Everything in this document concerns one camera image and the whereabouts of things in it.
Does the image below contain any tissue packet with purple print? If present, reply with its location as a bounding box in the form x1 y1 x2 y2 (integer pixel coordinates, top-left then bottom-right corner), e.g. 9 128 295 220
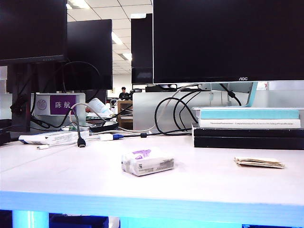
121 147 175 177

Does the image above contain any beige tissue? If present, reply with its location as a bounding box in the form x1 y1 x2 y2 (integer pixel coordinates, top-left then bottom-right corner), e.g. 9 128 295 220
234 156 285 169

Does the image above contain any white desk partition panel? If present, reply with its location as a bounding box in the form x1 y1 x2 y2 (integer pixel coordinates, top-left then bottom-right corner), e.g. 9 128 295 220
132 80 304 133

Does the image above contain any brown wooden cabinet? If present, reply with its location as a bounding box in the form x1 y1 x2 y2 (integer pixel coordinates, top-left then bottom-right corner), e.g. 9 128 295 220
117 99 133 130

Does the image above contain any seated person in black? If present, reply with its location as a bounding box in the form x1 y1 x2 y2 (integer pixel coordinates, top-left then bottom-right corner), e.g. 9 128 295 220
118 86 131 100

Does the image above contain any black computer mouse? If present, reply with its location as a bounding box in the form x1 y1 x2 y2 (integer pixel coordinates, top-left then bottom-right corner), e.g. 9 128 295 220
89 121 119 133

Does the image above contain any white plastic bottle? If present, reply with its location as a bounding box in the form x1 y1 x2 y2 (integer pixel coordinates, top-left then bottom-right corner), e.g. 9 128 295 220
87 97 114 114

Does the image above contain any printed cardboard box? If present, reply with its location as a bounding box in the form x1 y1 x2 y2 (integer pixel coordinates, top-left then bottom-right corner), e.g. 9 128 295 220
85 113 111 122

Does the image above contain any narrow black monitor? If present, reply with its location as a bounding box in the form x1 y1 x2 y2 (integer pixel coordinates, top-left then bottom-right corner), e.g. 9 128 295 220
131 13 154 84

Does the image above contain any black monitor seen from behind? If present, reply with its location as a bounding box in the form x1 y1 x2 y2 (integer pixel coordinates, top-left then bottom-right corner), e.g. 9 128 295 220
64 19 114 91

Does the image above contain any white sign holder purple label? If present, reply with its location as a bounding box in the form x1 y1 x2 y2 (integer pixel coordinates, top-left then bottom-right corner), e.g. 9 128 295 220
30 92 86 129

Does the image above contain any teal paperback book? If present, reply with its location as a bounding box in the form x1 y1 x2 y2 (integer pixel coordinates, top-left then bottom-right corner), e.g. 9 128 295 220
199 109 300 120

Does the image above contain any white paperback book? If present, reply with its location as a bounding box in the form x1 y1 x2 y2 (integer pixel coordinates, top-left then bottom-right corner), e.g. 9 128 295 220
198 118 301 129

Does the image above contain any long white printed box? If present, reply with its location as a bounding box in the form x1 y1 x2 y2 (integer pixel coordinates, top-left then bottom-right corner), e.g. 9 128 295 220
18 130 90 145

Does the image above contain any silver and teal monitor stand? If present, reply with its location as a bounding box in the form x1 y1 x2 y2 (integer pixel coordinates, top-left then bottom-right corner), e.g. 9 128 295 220
191 82 300 112

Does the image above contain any black AOC monitor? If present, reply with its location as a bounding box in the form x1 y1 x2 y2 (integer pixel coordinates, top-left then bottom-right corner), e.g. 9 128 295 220
153 0 304 84

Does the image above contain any large black monitor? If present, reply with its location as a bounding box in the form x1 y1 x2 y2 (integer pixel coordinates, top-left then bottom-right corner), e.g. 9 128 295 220
0 0 68 66

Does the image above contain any black box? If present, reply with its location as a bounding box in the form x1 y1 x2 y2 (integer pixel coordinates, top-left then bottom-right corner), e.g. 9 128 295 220
0 118 12 147

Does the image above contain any black looped power cable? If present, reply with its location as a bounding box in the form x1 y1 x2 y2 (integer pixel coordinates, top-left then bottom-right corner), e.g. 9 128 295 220
173 91 202 130
154 96 198 136

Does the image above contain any grey white cable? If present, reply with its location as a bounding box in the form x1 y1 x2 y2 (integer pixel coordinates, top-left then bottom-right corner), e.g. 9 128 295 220
117 85 198 133

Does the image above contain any black VGA cable blue plug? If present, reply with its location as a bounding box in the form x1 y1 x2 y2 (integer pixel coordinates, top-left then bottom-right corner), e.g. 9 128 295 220
111 130 193 140

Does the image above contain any black USB cable plug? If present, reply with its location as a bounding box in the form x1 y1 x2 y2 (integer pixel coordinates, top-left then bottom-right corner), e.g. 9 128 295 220
70 108 86 149

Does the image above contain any black monitor cable with plug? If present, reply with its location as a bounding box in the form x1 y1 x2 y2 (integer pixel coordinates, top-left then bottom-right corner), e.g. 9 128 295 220
219 83 242 106

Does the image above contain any thin white cable with plug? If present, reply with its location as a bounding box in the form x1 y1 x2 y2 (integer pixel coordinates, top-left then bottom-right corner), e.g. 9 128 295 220
37 136 103 150

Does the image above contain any black coiled cable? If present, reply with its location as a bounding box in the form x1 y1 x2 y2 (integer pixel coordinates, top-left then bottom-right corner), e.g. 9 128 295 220
9 92 50 130

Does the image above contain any black monitor stand post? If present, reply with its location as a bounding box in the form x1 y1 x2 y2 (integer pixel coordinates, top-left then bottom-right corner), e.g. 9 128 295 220
7 63 34 133

